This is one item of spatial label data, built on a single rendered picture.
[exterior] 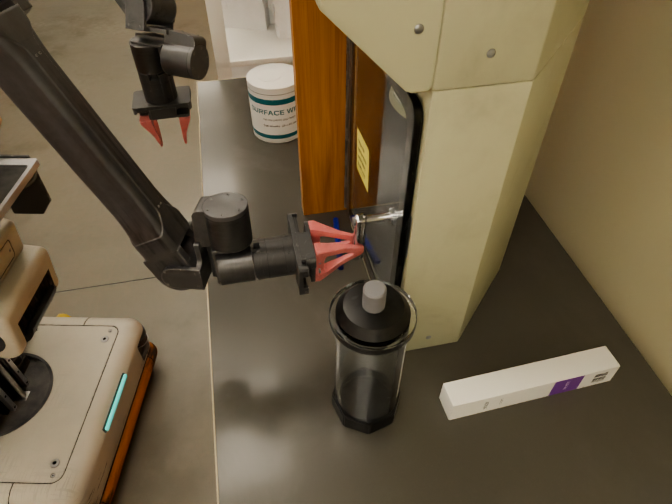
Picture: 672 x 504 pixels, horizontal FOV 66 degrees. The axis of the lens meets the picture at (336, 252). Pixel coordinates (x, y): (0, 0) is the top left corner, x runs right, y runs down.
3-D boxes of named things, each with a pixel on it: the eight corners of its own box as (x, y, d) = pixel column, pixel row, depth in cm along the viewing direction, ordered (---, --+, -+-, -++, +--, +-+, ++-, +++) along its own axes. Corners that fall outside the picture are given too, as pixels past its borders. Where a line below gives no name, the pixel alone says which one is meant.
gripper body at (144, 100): (192, 111, 94) (183, 73, 89) (134, 118, 92) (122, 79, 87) (191, 94, 98) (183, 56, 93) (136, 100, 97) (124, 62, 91)
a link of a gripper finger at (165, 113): (197, 150, 99) (187, 106, 93) (159, 154, 98) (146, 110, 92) (196, 131, 104) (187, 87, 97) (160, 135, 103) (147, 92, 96)
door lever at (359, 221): (387, 259, 76) (382, 245, 78) (394, 217, 69) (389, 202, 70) (351, 264, 75) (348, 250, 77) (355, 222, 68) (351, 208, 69)
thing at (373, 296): (415, 303, 67) (421, 268, 62) (400, 361, 61) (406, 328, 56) (346, 287, 69) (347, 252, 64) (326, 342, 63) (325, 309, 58)
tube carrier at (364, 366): (408, 379, 81) (425, 290, 66) (391, 442, 74) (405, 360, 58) (343, 359, 83) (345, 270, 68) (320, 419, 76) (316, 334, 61)
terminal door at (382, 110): (350, 209, 103) (356, -1, 75) (393, 332, 82) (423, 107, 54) (346, 209, 103) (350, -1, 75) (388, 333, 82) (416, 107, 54)
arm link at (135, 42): (140, 24, 88) (119, 38, 85) (175, 30, 87) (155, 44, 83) (150, 63, 93) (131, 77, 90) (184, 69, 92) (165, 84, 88)
